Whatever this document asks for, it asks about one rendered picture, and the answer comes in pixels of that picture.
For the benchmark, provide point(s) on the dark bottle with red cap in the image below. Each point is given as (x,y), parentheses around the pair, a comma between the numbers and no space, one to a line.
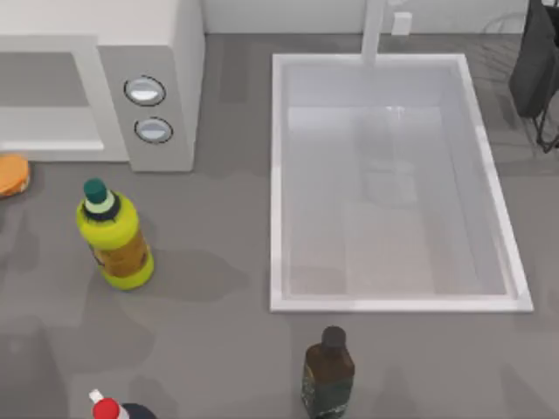
(120,410)

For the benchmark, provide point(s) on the dark brown bottle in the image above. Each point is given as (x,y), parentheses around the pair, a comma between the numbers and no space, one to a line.
(327,375)

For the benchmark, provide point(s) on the orange bread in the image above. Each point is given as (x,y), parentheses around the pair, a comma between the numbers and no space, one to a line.
(12,174)

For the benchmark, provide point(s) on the yellow-green bottle with green cap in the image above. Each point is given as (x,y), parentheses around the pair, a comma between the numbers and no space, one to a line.
(114,238)

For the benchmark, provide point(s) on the white sink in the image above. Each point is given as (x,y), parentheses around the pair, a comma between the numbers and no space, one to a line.
(393,196)

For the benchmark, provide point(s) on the white wall socket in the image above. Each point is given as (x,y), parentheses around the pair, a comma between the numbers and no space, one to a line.
(401,23)

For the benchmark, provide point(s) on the larger microwave knob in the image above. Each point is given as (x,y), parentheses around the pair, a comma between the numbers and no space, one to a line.
(144,91)

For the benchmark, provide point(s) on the pale microwave oven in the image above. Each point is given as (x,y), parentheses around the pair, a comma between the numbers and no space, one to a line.
(144,39)

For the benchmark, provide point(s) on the black chair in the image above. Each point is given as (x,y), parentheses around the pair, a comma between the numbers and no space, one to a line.
(536,65)

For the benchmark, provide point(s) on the smaller microwave knob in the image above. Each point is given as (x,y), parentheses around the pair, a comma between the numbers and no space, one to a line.
(153,130)

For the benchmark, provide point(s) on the tall white tap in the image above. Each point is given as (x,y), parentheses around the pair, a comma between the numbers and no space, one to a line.
(372,30)

